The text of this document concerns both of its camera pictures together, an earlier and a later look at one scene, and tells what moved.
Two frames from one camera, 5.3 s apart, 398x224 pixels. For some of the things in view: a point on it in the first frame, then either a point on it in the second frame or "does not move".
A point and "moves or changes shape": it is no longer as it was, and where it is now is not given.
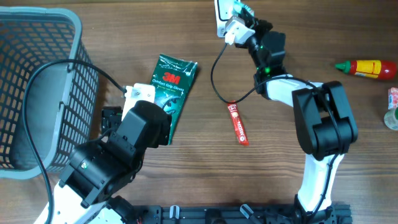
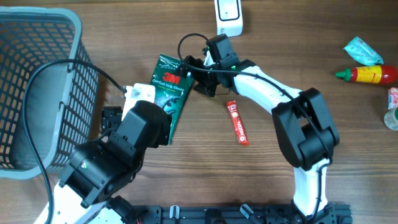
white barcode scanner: x=224 y=11 does not move
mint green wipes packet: x=237 y=6 → x=362 y=52
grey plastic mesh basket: x=63 y=99 does not move
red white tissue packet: x=392 y=98 does not move
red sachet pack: x=240 y=131 does not move
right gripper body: x=259 y=27 → x=206 y=79
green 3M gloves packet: x=172 y=78 does not move
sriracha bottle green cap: x=369 y=68 moves or changes shape
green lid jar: x=391 y=119 does not move
